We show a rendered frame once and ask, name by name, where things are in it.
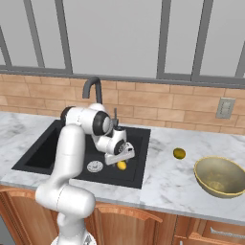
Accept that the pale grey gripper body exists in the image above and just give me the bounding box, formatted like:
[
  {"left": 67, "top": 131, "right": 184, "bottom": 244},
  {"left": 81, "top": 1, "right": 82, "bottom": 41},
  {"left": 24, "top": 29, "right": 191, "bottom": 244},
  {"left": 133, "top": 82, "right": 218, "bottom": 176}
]
[{"left": 103, "top": 148, "right": 136, "bottom": 167}]

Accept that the round silver sink drain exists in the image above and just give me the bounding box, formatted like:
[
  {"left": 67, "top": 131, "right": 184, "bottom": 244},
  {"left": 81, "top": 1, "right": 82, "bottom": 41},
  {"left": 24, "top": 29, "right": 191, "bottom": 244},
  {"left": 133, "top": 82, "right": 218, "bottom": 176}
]
[{"left": 86, "top": 160, "right": 104, "bottom": 174}]

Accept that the black sink basin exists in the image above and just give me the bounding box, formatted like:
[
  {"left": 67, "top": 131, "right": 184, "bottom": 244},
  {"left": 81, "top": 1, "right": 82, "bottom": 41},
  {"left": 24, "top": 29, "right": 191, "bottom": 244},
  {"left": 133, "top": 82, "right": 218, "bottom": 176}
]
[{"left": 11, "top": 119, "right": 152, "bottom": 189}]

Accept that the olive gold bowl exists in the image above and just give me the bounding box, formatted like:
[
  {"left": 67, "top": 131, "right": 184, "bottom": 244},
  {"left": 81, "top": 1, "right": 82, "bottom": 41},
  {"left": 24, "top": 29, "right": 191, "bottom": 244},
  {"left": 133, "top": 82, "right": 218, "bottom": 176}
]
[{"left": 193, "top": 155, "right": 245, "bottom": 200}]

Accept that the dark grey tap lever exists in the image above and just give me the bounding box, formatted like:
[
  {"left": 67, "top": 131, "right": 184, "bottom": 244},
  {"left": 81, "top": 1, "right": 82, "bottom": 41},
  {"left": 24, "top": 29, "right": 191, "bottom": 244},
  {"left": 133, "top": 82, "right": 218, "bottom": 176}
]
[{"left": 111, "top": 107, "right": 120, "bottom": 127}]

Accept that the olive yellow round fruit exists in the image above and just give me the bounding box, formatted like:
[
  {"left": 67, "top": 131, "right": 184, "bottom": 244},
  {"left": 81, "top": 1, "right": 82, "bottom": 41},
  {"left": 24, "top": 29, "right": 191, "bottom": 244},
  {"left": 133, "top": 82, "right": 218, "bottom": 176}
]
[{"left": 172, "top": 146, "right": 187, "bottom": 161}]

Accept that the wooden arched cupboard door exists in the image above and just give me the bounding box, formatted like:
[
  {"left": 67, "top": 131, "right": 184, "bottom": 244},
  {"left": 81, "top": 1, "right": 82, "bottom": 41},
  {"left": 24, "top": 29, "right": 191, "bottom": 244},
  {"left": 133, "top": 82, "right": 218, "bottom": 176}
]
[
  {"left": 0, "top": 186, "right": 61, "bottom": 245},
  {"left": 85, "top": 202, "right": 178, "bottom": 245}
]

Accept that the dark grey curved tap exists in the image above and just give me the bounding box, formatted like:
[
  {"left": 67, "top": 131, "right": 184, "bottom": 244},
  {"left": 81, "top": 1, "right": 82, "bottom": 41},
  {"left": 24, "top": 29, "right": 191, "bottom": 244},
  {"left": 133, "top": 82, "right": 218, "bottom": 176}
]
[{"left": 81, "top": 76, "right": 103, "bottom": 105}]

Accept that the grey framed window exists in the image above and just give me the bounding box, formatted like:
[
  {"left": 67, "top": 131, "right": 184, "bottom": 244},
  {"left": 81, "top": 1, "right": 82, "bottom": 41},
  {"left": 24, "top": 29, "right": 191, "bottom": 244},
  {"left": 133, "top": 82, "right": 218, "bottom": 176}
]
[{"left": 0, "top": 0, "right": 245, "bottom": 89}]

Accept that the wooden drawer front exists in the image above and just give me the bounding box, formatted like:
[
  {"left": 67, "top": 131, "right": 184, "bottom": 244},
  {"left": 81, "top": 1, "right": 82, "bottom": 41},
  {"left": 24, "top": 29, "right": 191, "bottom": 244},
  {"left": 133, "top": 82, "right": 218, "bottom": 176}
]
[{"left": 188, "top": 219, "right": 245, "bottom": 245}]

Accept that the grey wall socket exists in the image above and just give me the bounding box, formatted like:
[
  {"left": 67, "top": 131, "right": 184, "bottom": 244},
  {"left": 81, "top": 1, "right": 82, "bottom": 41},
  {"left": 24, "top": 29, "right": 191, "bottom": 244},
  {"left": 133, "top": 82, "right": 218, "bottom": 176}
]
[{"left": 215, "top": 97, "right": 236, "bottom": 121}]

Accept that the silver drawer handle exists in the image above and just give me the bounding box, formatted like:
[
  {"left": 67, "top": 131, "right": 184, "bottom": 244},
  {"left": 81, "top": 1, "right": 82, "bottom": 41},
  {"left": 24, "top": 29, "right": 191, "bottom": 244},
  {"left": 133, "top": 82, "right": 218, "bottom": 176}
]
[{"left": 210, "top": 226, "right": 245, "bottom": 239}]

